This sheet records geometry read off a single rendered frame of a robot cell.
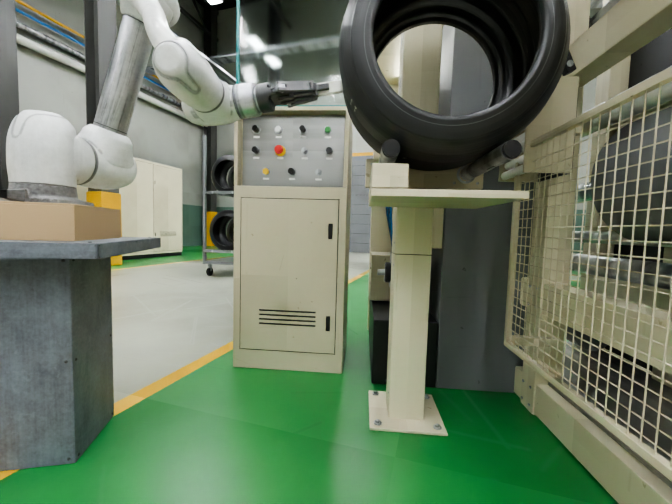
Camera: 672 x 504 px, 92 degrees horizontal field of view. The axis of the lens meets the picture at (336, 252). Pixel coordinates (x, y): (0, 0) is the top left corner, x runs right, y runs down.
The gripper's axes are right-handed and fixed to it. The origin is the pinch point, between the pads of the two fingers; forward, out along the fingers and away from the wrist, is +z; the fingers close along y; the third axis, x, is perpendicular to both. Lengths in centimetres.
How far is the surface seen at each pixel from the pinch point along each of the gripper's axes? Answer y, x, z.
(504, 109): -11.6, 15.7, 40.4
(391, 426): 20, 110, 8
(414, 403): 25, 105, 17
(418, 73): 25.2, -11.4, 29.4
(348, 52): -9.7, -3.6, 6.0
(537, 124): 18, 13, 63
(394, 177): -11.8, 28.1, 13.8
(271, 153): 66, -2, -35
